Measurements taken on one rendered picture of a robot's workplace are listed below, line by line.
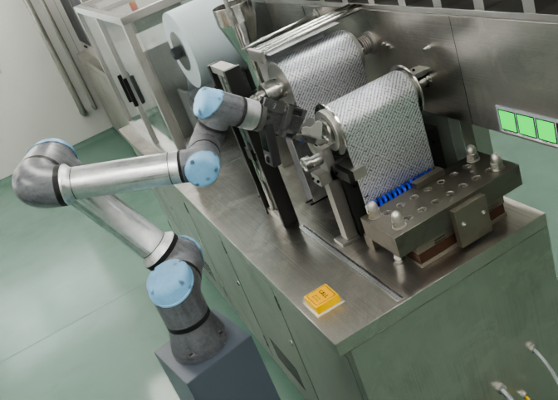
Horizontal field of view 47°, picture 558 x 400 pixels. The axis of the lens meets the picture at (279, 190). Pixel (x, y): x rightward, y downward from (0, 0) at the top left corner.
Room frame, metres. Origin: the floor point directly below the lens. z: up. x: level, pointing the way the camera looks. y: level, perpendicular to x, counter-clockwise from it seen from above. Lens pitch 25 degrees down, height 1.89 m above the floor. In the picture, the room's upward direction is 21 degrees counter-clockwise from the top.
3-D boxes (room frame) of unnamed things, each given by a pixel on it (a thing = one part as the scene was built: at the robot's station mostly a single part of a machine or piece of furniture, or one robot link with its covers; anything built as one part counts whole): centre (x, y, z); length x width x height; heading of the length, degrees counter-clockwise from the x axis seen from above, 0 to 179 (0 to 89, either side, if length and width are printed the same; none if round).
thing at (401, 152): (1.56, -0.32, 1.11); 0.23 x 0.01 x 0.18; 107
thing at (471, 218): (1.37, -0.43, 0.96); 0.10 x 0.03 x 0.11; 107
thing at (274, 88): (1.81, -0.09, 1.33); 0.06 x 0.06 x 0.06; 17
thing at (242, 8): (2.30, -0.08, 1.50); 0.14 x 0.14 x 0.06
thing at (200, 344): (1.39, 0.33, 0.95); 0.15 x 0.15 x 0.10
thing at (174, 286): (1.39, 0.33, 1.07); 0.13 x 0.12 x 0.14; 174
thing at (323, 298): (1.36, 0.00, 0.91); 0.07 x 0.07 x 0.02; 17
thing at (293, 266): (2.49, 0.05, 0.88); 2.52 x 0.66 x 0.04; 17
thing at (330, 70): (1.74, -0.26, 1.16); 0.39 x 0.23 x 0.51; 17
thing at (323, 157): (1.60, -0.13, 1.05); 0.06 x 0.05 x 0.31; 107
